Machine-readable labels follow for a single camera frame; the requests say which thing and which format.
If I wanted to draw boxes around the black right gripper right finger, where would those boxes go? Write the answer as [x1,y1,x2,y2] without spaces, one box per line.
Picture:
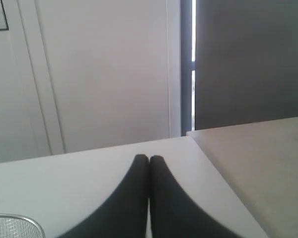
[149,155,239,238]

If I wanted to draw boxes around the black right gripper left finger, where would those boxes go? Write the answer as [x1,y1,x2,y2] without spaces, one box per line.
[60,154,149,238]

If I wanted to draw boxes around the adjacent white side table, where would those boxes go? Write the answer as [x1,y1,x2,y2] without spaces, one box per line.
[188,117,298,238]

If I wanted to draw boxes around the white cabinet doors in background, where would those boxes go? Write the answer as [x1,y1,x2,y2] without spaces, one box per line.
[0,0,181,163]

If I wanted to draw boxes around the oval metal wire mesh basket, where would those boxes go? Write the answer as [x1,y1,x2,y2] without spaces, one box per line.
[0,214,46,238]

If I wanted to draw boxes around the window with dark frame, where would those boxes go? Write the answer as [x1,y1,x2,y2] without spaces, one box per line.
[180,0,196,136]

